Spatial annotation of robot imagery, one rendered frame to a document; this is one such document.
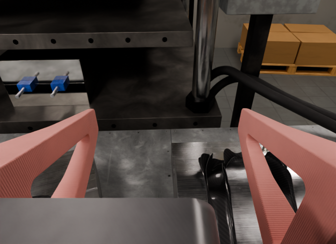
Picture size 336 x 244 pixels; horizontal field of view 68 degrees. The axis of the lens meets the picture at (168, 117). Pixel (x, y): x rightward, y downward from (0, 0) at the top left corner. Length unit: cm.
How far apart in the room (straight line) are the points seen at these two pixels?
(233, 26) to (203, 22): 292
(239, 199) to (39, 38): 73
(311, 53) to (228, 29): 112
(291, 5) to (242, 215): 70
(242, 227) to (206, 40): 51
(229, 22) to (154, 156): 309
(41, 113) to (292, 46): 262
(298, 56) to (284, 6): 218
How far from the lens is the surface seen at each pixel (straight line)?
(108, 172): 65
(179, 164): 47
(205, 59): 78
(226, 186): 45
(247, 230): 45
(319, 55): 320
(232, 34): 369
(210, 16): 74
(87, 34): 84
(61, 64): 89
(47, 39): 88
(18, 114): 99
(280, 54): 305
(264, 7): 92
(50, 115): 94
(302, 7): 97
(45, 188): 52
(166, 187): 61
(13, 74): 97
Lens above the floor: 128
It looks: 36 degrees down
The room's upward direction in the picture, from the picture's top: straight up
